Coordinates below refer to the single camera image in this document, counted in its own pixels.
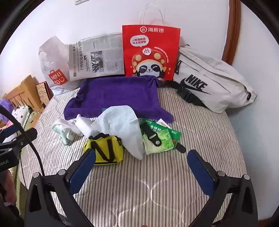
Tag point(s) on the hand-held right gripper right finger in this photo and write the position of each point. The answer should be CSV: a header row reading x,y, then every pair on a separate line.
x,y
202,172

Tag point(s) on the wooden door frame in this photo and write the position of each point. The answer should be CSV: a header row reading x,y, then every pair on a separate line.
x,y
232,32

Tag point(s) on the white dotted cloth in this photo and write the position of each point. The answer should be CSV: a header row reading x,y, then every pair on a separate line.
x,y
19,115

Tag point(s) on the purple plush toy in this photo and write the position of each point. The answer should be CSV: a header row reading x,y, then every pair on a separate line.
x,y
3,115

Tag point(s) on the white plastic shopping bag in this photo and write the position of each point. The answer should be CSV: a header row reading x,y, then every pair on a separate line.
x,y
54,61

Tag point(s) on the person's left hand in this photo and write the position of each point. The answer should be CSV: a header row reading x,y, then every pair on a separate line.
x,y
9,187

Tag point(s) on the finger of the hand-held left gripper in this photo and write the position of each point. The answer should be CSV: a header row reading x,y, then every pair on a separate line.
x,y
9,132
27,136

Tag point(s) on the green fruit print packet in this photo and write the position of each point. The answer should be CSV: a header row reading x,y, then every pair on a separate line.
x,y
175,134

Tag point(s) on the pale green glove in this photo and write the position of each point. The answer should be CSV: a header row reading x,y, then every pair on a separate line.
x,y
65,135

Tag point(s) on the patterned cover book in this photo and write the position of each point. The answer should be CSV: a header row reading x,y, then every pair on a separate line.
x,y
42,91

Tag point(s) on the folded newspaper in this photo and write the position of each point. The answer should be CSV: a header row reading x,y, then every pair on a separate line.
x,y
98,56

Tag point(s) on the white waist bag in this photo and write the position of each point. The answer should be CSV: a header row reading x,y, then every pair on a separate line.
x,y
218,74

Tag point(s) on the white textured cloth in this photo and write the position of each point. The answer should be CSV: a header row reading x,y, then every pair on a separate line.
x,y
122,126

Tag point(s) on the red panda print paper bag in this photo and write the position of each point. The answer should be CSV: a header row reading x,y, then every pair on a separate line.
x,y
150,43

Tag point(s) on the green tissue pack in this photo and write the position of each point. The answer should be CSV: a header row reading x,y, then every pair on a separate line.
x,y
166,140

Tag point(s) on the yellow pouch with black stripes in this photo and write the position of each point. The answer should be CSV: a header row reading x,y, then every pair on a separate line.
x,y
117,150

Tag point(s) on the white fruit print packet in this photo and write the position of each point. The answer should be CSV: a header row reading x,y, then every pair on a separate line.
x,y
163,123

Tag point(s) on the purple towel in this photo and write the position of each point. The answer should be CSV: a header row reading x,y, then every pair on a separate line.
x,y
117,91

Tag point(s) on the pale green bedsheet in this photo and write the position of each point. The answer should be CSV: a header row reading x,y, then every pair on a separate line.
x,y
32,119

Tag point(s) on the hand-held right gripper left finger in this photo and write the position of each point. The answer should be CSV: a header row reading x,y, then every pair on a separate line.
x,y
82,168

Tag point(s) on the white sponge block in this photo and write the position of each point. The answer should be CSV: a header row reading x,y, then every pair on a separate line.
x,y
84,125

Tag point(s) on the white wall fixture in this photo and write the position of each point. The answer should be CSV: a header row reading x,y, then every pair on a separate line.
x,y
80,2

